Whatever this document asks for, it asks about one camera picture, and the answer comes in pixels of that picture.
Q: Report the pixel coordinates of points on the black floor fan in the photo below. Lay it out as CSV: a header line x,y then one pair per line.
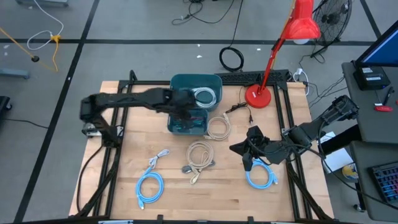
x,y
332,18

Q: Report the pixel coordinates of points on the large teal plastic bin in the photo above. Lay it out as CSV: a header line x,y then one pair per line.
x,y
182,81

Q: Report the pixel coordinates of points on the black box device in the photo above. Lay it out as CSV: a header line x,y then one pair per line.
x,y
371,77

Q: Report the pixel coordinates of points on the grey stand foot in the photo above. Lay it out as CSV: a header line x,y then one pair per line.
x,y
43,2
14,73

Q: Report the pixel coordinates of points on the white paper sheet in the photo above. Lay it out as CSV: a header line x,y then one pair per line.
x,y
337,160

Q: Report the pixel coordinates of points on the black keyboard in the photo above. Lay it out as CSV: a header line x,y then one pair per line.
x,y
236,77

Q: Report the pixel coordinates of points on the black computer monitor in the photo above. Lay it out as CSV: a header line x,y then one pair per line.
x,y
382,49

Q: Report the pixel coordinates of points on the black floor puck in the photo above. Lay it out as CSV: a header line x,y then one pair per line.
x,y
35,58

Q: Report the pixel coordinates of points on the yellow blue round disc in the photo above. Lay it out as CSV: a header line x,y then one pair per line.
x,y
349,171

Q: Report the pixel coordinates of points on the backlit colourful keyboard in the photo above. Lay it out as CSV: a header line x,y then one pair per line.
x,y
387,183

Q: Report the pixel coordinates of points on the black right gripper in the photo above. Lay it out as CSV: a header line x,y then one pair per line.
x,y
259,149

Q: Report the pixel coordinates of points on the white plug adapter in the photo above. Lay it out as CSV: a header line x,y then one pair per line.
x,y
299,72

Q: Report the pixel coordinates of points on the black pen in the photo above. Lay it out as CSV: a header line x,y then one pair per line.
x,y
388,96

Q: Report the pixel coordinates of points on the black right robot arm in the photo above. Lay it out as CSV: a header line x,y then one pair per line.
x,y
311,127

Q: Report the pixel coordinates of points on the small teal plastic bin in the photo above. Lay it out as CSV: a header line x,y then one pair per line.
x,y
203,130

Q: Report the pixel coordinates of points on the red desk lamp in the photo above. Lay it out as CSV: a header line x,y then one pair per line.
x,y
258,99

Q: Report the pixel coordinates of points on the red marker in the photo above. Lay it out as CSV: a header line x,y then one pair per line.
x,y
384,109

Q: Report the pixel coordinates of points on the grey desk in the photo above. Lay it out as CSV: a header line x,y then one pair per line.
x,y
373,152
370,130

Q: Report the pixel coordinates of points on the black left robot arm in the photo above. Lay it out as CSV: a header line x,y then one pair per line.
x,y
124,99

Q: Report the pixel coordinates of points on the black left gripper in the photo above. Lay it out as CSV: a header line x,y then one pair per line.
x,y
183,101

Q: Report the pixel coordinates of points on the black aluminium table frame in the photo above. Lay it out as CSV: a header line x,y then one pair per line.
x,y
146,82

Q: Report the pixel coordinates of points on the black caster wheel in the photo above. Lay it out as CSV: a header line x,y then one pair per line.
x,y
3,104

